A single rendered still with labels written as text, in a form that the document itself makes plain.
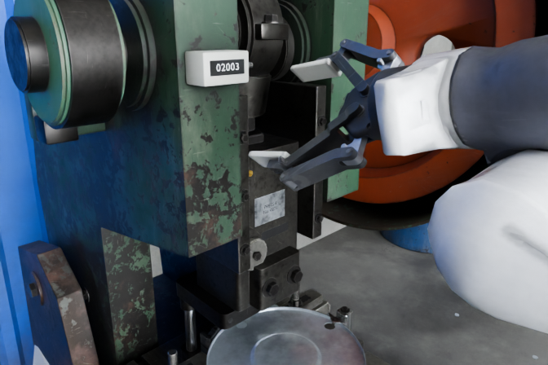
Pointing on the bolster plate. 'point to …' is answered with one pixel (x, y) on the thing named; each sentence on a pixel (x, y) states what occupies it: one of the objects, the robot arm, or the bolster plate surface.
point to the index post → (346, 316)
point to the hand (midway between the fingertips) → (283, 114)
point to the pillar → (190, 330)
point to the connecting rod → (258, 41)
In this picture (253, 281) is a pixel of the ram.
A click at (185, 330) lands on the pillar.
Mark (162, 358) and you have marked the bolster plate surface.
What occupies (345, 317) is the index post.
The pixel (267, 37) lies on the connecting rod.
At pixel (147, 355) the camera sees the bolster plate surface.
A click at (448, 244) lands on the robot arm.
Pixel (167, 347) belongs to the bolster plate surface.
